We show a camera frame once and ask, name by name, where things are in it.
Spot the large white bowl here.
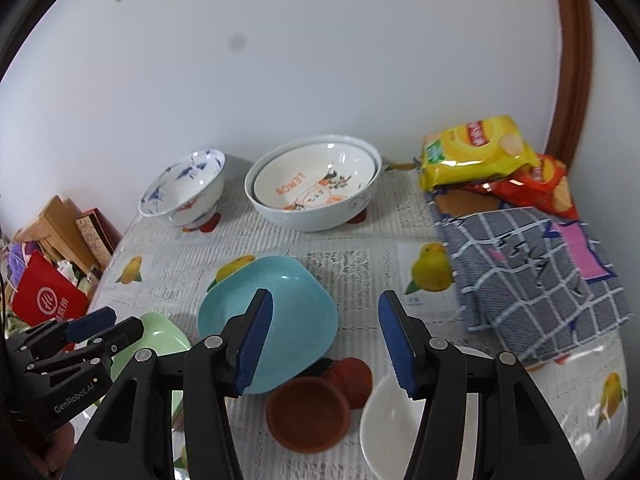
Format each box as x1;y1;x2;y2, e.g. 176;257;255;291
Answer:
244;134;383;233

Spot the small brown bowl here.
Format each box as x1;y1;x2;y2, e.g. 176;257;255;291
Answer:
320;357;373;410
265;376;351;455

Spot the light green square plate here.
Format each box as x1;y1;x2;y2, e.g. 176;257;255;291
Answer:
109;311;194;428

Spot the light blue square plate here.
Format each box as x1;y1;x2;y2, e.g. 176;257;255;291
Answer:
197;255;339;395

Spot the grey checked cloth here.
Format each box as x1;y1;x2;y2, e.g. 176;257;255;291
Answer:
430;187;632;365

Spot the blue and white porcelain bowl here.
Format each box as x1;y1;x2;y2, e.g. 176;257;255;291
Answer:
138;148;226;229

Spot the red paper bag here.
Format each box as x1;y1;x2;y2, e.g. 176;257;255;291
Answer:
11;251;91;333

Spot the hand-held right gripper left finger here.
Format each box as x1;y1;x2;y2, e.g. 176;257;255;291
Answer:
60;288;274;480

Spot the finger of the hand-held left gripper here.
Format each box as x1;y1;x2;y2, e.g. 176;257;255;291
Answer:
7;309;117;361
25;316;146;375

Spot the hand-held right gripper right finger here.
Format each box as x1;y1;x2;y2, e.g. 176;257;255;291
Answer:
377;289;586;480

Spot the yellow chips bag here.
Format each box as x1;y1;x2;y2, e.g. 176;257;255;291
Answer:
419;115;542;192

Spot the fruit print lace tablecloth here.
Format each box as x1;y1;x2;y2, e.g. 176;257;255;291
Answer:
90;162;632;480

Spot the purple bag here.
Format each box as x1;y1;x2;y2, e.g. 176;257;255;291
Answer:
5;241;41;291

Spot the brown patterned box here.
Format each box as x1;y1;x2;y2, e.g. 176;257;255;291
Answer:
75;207;123;268

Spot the brown wooden door frame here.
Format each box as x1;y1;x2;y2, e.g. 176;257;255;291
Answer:
542;0;596;163

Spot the plain white bowl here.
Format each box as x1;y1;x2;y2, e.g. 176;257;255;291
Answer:
359;345;496;480

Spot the red chips bag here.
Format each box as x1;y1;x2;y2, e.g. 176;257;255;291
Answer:
462;154;580;220

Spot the white bowl with orange print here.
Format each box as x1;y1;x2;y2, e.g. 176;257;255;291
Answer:
252;141;377;210

